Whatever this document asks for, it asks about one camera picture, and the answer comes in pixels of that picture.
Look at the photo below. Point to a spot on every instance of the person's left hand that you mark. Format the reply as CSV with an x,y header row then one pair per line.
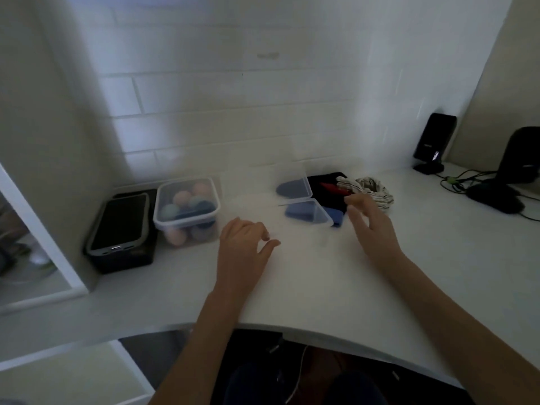
x,y
240,257

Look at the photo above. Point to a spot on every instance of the person's right hand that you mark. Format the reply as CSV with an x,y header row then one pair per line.
x,y
377,231

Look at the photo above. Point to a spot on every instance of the person's right thumb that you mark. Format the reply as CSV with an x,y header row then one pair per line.
x,y
355,218

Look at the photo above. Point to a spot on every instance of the person's left thumb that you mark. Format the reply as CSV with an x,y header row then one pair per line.
x,y
270,247

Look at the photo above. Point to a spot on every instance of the person's right forearm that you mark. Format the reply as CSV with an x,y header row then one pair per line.
x,y
455,328

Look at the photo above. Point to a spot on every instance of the person's left forearm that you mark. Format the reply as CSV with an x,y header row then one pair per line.
x,y
202,345

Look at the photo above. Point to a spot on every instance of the blue cloth piece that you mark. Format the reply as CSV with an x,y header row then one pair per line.
x,y
336,218

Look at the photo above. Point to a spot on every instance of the black cloth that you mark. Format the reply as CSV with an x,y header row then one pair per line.
x,y
327,202

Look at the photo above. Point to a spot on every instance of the striped white scrunchie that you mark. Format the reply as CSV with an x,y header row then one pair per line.
x,y
377,191

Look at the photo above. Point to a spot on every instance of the red small item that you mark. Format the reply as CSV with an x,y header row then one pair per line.
x,y
335,189

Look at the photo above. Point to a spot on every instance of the blue makeup sponge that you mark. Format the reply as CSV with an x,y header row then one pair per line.
x,y
301,212
293,188

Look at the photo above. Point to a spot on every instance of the clear plastic hinged box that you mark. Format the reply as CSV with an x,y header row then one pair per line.
x,y
301,202

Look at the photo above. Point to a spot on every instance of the clear plastic sponge container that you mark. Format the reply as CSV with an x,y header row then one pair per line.
x,y
185,223

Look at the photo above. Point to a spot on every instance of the pile of pastel makeup sponges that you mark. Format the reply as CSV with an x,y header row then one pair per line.
x,y
190,210

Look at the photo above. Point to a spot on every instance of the small black speaker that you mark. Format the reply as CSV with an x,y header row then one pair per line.
x,y
434,139

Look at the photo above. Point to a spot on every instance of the black box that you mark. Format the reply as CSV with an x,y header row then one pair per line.
x,y
145,255

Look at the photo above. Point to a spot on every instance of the person's legs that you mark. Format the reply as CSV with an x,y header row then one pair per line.
x,y
270,381

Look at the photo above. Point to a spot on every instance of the smartphone in grey case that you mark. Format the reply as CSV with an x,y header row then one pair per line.
x,y
120,223

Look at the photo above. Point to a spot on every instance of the large black speaker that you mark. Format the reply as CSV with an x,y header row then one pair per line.
x,y
512,172

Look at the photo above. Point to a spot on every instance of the white framed mirror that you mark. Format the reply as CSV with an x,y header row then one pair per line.
x,y
29,253

